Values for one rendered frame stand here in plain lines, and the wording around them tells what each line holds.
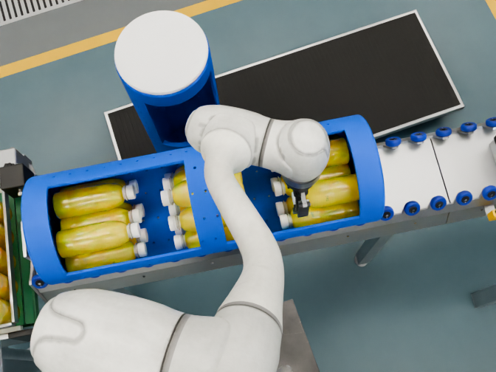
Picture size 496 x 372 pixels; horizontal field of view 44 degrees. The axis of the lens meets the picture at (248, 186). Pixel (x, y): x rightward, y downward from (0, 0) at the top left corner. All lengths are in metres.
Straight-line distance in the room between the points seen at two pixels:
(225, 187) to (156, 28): 0.92
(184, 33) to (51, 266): 0.78
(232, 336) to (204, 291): 1.86
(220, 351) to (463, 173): 1.23
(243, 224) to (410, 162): 0.93
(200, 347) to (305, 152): 0.50
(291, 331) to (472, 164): 0.73
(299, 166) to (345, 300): 1.54
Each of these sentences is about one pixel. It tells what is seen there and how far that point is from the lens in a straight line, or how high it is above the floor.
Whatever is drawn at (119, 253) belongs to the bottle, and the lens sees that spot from 1.63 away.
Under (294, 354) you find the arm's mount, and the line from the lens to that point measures 1.63.
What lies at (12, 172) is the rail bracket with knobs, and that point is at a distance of 1.88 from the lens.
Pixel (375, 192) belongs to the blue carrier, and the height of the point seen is 1.20.
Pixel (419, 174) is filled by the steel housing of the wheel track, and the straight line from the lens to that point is 1.86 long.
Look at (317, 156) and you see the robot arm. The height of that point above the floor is 1.54.
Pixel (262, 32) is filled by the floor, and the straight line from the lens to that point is 3.09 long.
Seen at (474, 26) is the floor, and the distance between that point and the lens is 3.26.
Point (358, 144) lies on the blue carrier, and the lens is 1.53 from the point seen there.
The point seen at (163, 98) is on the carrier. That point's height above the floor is 1.01.
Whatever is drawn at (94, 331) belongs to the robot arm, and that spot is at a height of 1.86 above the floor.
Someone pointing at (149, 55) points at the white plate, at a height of 1.04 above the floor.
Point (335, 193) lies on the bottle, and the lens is 1.58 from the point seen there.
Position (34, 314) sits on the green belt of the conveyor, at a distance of 1.89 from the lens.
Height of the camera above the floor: 2.65
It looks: 73 degrees down
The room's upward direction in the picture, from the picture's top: 6 degrees counter-clockwise
